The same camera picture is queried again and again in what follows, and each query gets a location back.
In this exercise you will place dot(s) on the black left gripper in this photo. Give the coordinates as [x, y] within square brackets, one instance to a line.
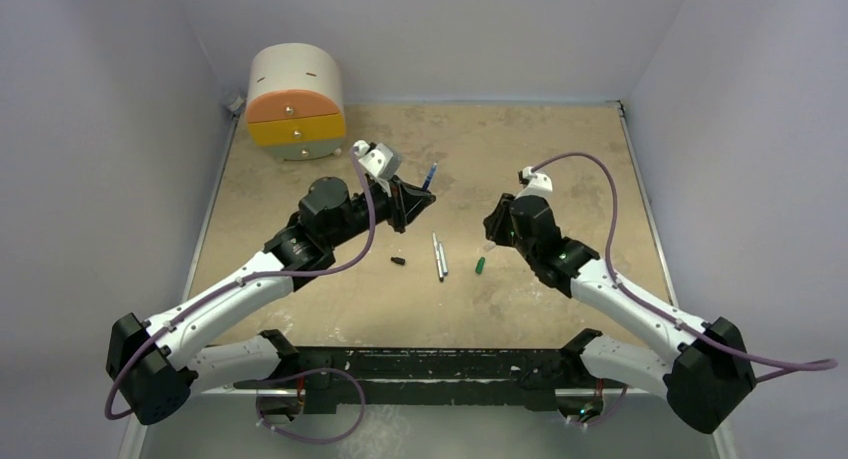
[403, 201]

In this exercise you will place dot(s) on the white marker blue tip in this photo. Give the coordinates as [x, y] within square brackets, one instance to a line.
[442, 259]

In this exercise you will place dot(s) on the small three-drawer pastel cabinet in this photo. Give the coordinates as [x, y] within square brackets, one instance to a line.
[295, 108]

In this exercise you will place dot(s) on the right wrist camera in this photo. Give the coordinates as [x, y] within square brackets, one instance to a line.
[534, 183]

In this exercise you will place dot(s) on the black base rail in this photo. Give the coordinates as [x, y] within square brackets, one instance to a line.
[539, 380]

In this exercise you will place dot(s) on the blue pen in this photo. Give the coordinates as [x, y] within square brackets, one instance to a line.
[429, 177]

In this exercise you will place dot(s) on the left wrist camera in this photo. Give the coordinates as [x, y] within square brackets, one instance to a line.
[379, 160]

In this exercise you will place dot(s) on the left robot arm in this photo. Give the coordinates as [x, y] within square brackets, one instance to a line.
[159, 363]

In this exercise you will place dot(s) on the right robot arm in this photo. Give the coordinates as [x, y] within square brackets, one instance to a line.
[697, 367]

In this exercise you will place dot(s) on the white marker black tip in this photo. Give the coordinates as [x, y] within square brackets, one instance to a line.
[438, 258]

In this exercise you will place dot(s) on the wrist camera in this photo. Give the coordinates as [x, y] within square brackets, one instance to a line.
[379, 160]
[534, 183]

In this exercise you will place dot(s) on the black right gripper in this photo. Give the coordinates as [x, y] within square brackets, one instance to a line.
[499, 219]

